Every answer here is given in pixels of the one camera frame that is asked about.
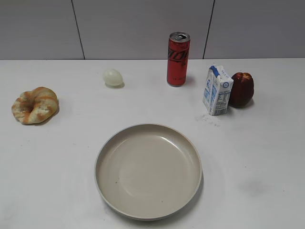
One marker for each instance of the white blue milk carton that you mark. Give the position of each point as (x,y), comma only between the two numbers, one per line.
(217,90)

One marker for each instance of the beige round plate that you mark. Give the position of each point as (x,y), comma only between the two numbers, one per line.
(148,172)

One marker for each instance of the white egg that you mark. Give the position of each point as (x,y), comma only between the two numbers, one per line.
(112,77)

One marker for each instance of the red soda can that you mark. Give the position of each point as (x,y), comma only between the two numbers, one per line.
(178,52)

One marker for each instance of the dark red apple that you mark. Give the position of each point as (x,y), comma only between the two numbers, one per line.
(242,90)

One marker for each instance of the striped bagel bread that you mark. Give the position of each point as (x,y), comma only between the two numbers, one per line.
(36,106)

